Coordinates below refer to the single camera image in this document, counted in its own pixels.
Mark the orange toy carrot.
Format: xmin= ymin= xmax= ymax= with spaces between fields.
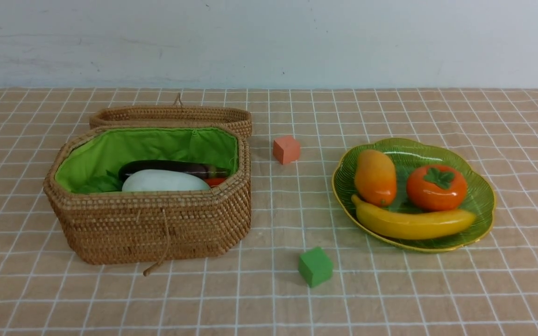
xmin=204 ymin=178 xmax=227 ymax=189

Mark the purple toy eggplant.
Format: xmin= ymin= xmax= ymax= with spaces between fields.
xmin=118 ymin=160 xmax=231 ymax=182

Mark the orange toy mango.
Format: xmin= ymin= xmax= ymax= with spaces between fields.
xmin=354 ymin=149 xmax=397 ymax=208

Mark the white toy radish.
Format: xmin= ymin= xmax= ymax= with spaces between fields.
xmin=75 ymin=169 xmax=212 ymax=194

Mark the yellow toy banana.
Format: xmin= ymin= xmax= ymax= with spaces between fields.
xmin=351 ymin=194 xmax=476 ymax=240

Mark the orange toy persimmon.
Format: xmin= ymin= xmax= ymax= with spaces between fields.
xmin=406 ymin=165 xmax=468 ymax=212

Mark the orange foam cube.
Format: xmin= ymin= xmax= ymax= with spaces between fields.
xmin=272 ymin=135 xmax=301 ymax=165

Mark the woven basket lid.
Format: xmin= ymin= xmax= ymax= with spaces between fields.
xmin=89 ymin=94 xmax=253 ymax=138

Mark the green foam cube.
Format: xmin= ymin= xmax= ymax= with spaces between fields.
xmin=297 ymin=246 xmax=333 ymax=288

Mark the green glass plate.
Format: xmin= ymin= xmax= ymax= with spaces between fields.
xmin=331 ymin=138 xmax=496 ymax=253

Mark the woven wicker basket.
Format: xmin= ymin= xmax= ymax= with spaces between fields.
xmin=43 ymin=124 xmax=252 ymax=265

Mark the checkered beige tablecloth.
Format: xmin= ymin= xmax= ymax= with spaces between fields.
xmin=0 ymin=88 xmax=538 ymax=336

